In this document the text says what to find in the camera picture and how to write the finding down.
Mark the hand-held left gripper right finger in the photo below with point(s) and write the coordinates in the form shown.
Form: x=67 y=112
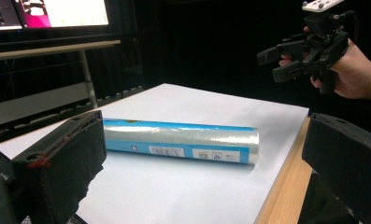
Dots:
x=348 y=155

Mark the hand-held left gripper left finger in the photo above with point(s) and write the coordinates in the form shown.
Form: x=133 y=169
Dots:
x=61 y=161

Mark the blue cling film roll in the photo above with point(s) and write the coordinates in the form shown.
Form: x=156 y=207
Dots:
x=180 y=138

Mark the lit computer monitor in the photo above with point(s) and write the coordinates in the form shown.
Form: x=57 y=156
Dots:
x=74 y=12

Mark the metal frame desk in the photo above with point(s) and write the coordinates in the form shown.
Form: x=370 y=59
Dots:
x=49 y=49

